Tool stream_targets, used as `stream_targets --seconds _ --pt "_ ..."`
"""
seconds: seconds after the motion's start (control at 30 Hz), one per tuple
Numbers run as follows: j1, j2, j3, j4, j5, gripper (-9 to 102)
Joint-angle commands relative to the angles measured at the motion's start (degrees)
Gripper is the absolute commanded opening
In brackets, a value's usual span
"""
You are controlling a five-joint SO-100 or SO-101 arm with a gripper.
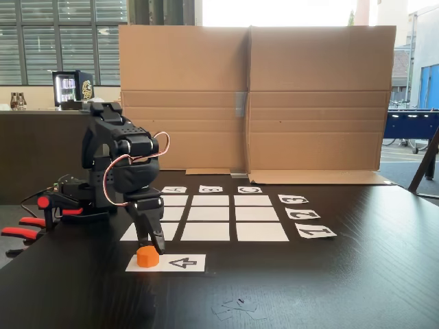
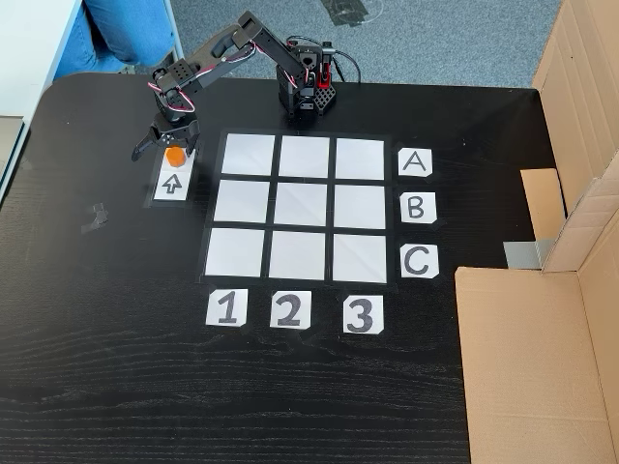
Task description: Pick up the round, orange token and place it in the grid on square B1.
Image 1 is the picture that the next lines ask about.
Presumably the round orange token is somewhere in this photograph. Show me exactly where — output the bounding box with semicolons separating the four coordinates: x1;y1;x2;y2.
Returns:
136;245;160;268

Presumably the paper sheet number 3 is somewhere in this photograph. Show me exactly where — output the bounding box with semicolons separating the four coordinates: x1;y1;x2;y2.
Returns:
277;194;309;205

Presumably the black power cable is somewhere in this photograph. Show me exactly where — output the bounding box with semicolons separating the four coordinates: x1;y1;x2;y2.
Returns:
20;190;52;217

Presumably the dark brown counter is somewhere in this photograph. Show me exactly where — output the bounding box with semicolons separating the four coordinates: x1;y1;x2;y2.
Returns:
0;109;121;206

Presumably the paper sheet number 2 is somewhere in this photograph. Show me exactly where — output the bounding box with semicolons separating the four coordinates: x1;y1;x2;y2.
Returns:
285;207;322;220

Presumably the brown cardboard screen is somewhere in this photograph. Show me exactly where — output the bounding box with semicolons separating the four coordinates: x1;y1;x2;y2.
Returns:
246;24;397;186
118;24;250;175

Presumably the red black clamp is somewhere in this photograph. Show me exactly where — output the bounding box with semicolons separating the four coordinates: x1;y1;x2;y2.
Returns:
0;228;42;258
19;195;85;232

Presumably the grey tape strip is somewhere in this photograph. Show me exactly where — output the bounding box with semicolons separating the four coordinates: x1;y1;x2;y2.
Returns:
230;91;248;179

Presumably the white paper grid square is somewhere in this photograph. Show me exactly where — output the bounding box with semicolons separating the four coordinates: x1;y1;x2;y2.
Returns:
234;195;274;207
235;206;281;221
191;195;230;207
187;206;230;221
161;206;185;221
119;222;180;242
161;195;189;207
180;222;230;242
236;222;291;242

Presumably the white arrow paper sheet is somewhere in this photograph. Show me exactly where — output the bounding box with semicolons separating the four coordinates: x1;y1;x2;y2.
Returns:
125;254;206;273

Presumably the brown wooden stand leg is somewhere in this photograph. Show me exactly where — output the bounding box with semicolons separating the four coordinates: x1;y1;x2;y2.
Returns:
407;125;439;200

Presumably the blue foosball table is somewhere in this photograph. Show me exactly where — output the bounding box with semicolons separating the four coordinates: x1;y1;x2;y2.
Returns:
382;108;439;154

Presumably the paper sheet number 1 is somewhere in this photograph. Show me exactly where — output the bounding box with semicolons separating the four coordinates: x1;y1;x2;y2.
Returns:
294;226;337;240

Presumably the black mini fridge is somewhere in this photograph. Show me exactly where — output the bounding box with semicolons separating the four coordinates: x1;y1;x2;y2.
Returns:
51;70;94;108

